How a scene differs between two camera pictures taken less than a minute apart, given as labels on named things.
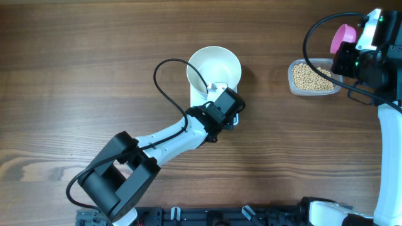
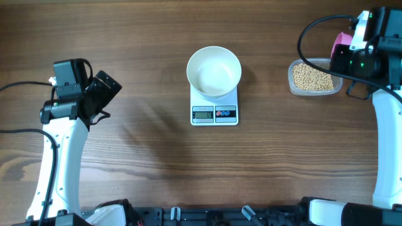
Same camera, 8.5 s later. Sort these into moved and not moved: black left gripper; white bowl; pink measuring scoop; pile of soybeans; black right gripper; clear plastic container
Moved: pink measuring scoop; black left gripper
Not moved: white bowl; clear plastic container; pile of soybeans; black right gripper
